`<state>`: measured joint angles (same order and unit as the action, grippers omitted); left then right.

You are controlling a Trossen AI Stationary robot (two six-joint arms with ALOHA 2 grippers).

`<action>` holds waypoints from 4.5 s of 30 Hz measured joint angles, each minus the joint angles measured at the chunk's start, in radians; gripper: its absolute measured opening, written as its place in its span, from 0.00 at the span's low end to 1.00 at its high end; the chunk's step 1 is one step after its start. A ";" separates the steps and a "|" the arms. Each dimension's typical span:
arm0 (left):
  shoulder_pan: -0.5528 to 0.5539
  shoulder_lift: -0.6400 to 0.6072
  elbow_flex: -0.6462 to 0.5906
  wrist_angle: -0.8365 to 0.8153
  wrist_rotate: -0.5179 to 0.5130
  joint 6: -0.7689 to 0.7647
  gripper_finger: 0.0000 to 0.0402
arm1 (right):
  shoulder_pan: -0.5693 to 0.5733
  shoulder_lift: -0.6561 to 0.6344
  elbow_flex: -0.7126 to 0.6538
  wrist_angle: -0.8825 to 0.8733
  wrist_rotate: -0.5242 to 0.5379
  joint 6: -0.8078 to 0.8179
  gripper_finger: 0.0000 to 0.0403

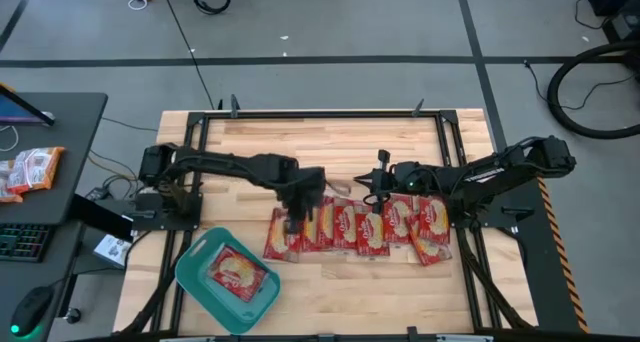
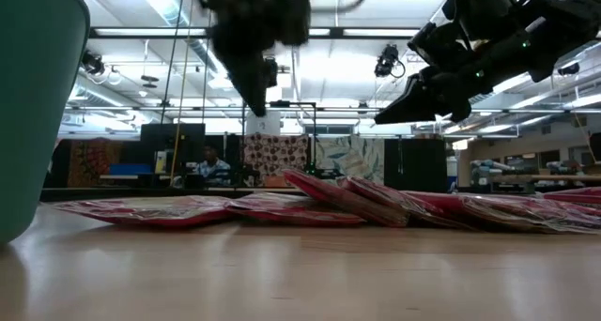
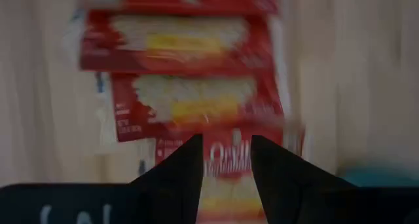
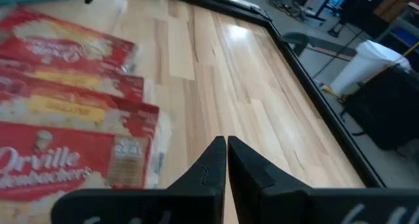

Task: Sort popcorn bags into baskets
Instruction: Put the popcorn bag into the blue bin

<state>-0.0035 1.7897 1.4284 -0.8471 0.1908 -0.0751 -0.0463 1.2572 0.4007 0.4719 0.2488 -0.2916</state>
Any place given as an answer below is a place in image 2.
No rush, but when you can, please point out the white box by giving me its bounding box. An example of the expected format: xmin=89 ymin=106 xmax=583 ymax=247
xmin=245 ymin=110 xmax=283 ymax=136

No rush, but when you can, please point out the leaf-patterned panel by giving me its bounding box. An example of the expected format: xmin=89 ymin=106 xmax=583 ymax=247
xmin=315 ymin=135 xmax=386 ymax=185

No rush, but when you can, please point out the orange floral panel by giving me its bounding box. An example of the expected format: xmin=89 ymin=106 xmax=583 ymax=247
xmin=67 ymin=138 xmax=125 ymax=189

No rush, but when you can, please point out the black cabinet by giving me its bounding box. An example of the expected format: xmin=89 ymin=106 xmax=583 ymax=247
xmin=384 ymin=137 xmax=449 ymax=193

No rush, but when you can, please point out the person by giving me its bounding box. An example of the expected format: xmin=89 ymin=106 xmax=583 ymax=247
xmin=193 ymin=144 xmax=233 ymax=188

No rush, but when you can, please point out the red box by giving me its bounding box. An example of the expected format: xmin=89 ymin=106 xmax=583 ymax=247
xmin=281 ymin=168 xmax=410 ymax=229

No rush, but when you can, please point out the red popcorn bag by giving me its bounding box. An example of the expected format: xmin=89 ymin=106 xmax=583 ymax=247
xmin=224 ymin=191 xmax=367 ymax=227
xmin=542 ymin=186 xmax=601 ymax=206
xmin=52 ymin=194 xmax=239 ymax=228
xmin=336 ymin=175 xmax=475 ymax=232
xmin=402 ymin=190 xmax=601 ymax=236

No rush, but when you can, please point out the yellow hanging rope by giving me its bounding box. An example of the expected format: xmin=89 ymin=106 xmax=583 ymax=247
xmin=168 ymin=0 xmax=194 ymax=184

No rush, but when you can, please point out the black metal stand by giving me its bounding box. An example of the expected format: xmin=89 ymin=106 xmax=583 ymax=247
xmin=268 ymin=99 xmax=318 ymax=175

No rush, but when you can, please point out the blue board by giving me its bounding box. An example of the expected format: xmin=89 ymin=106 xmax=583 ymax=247
xmin=108 ymin=163 xmax=154 ymax=177

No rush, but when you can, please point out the black aluminium table frame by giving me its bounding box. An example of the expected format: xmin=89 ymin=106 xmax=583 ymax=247
xmin=39 ymin=186 xmax=306 ymax=204

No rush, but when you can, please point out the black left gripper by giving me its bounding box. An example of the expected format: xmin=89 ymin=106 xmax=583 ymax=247
xmin=193 ymin=0 xmax=316 ymax=119

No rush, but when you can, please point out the cluttered workbench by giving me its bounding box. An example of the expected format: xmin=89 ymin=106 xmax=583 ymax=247
xmin=470 ymin=158 xmax=601 ymax=194

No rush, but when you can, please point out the circle-patterned panel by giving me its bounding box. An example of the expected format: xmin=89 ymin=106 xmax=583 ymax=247
xmin=242 ymin=133 xmax=310 ymax=188

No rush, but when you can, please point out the teal plastic basket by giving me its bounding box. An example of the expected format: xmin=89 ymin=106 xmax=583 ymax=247
xmin=0 ymin=0 xmax=91 ymax=246

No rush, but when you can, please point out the black ceiling camera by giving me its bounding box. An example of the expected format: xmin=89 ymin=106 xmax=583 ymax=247
xmin=81 ymin=50 xmax=107 ymax=77
xmin=373 ymin=43 xmax=407 ymax=79
xmin=264 ymin=56 xmax=280 ymax=89

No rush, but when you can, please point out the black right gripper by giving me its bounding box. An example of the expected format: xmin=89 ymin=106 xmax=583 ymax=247
xmin=374 ymin=22 xmax=537 ymax=126

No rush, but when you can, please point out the black hanging cable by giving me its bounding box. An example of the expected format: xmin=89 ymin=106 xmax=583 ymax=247
xmin=158 ymin=0 xmax=188 ymax=125

